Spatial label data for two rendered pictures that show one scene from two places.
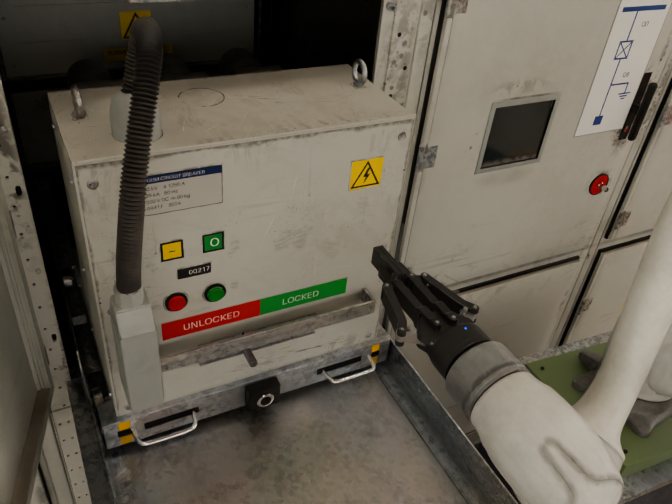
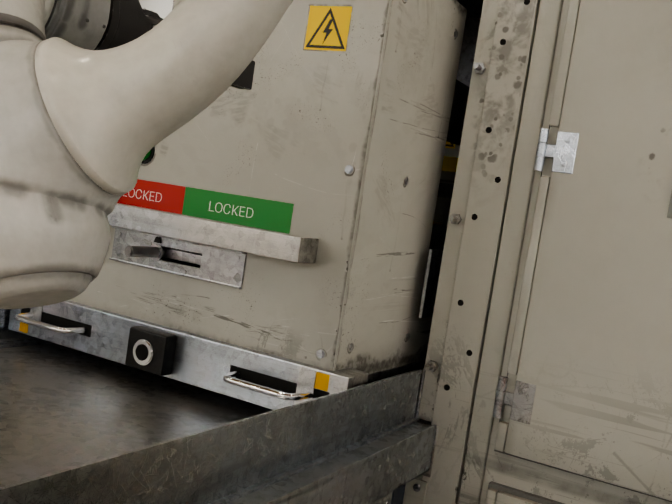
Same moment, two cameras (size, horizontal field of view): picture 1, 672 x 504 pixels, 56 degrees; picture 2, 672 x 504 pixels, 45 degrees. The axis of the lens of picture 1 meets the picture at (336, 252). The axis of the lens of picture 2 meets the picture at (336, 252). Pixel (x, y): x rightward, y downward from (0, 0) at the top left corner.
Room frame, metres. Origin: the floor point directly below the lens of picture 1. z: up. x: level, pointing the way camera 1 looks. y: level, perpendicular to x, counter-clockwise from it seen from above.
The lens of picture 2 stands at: (0.41, -0.86, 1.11)
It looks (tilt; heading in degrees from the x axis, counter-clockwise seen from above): 4 degrees down; 59
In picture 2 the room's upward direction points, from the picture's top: 9 degrees clockwise
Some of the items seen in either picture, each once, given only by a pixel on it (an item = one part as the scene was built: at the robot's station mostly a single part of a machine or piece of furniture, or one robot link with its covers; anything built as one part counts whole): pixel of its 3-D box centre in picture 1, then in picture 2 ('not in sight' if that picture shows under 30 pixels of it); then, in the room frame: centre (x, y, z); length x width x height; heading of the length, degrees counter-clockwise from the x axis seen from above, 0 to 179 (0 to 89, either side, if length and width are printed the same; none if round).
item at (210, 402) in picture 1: (255, 380); (169, 348); (0.78, 0.12, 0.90); 0.54 x 0.05 x 0.06; 121
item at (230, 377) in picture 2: (349, 367); (266, 385); (0.84, -0.05, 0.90); 0.11 x 0.05 x 0.01; 121
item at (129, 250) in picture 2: (247, 348); (146, 245); (0.73, 0.13, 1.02); 0.06 x 0.02 x 0.04; 31
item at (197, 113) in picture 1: (210, 194); (296, 169); (0.99, 0.24, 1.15); 0.51 x 0.50 x 0.48; 31
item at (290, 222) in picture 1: (261, 278); (189, 149); (0.77, 0.11, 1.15); 0.48 x 0.01 x 0.48; 121
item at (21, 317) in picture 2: (165, 426); (50, 322); (0.66, 0.25, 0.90); 0.11 x 0.05 x 0.01; 121
